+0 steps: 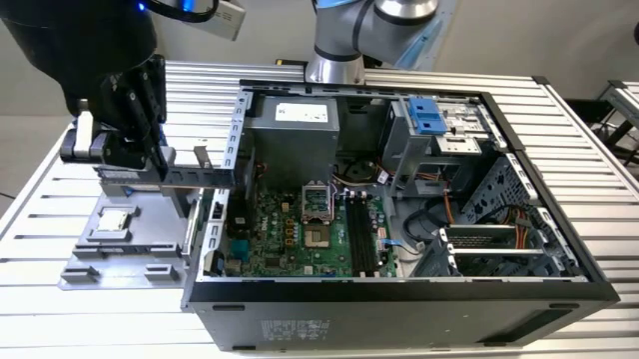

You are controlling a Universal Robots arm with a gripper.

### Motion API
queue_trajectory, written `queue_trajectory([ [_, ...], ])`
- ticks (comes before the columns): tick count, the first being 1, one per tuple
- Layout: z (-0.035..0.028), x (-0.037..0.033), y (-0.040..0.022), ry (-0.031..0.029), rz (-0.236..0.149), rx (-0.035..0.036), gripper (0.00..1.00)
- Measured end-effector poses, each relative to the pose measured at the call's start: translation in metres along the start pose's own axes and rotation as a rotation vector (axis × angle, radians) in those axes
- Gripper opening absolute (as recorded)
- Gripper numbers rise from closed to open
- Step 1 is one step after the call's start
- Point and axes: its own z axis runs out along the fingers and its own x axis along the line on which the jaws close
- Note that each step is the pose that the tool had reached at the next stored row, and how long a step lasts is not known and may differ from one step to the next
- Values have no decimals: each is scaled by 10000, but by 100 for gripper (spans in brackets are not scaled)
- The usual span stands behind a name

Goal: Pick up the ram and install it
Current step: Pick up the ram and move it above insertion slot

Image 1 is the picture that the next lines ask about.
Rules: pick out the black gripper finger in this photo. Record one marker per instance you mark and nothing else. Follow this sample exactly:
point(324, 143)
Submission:
point(149, 112)

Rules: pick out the RAM stick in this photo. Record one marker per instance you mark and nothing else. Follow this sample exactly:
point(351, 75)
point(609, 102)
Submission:
point(198, 177)

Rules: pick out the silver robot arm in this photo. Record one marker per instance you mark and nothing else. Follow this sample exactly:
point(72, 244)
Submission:
point(339, 37)

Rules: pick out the black RAM slot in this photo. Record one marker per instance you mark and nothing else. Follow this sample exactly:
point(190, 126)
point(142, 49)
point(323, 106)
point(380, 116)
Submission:
point(359, 235)
point(365, 235)
point(353, 235)

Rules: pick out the graphics card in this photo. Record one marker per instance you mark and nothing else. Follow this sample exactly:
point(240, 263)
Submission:
point(200, 155)

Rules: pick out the grey electronics box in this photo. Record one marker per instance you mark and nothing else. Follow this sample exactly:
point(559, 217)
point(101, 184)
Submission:
point(224, 18)

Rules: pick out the yellow black plug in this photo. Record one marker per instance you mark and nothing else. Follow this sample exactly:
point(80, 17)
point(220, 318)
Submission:
point(281, 61)

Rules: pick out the grey parts rack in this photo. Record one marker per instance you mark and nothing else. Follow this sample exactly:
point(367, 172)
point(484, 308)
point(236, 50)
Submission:
point(149, 224)

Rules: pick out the silver CPU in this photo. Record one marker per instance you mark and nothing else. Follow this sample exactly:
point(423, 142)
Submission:
point(112, 221)

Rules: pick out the grey power supply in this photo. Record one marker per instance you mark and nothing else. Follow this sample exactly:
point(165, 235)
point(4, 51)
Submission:
point(295, 149)

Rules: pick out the teal port connector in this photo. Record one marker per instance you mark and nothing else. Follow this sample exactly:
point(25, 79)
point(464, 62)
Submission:
point(239, 250)

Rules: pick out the green motherboard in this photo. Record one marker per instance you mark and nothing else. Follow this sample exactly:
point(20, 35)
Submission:
point(269, 243)

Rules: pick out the thin locking lever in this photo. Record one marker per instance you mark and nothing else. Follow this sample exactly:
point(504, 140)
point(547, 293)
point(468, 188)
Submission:
point(332, 205)

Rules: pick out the black cooler fan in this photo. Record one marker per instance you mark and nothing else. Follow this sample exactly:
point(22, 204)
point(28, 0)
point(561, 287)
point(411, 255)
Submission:
point(356, 172)

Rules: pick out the CPU socket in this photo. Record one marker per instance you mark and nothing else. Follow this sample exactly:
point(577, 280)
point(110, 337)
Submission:
point(317, 236)

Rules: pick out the grey metal drive cage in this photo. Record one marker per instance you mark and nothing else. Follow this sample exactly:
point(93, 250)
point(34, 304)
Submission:
point(404, 157)

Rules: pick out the blue drive latch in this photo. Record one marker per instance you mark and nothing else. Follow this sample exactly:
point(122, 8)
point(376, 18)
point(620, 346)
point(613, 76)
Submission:
point(424, 112)

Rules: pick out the perforated metal disk bay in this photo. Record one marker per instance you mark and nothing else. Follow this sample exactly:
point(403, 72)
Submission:
point(479, 233)

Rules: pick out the black PC case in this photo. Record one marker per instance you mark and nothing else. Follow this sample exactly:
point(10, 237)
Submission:
point(399, 321)

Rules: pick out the metal side table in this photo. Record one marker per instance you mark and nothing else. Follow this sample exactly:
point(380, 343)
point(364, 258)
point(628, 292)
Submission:
point(623, 93)

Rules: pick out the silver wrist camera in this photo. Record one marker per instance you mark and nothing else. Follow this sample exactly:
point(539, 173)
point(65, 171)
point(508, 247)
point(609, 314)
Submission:
point(81, 142)

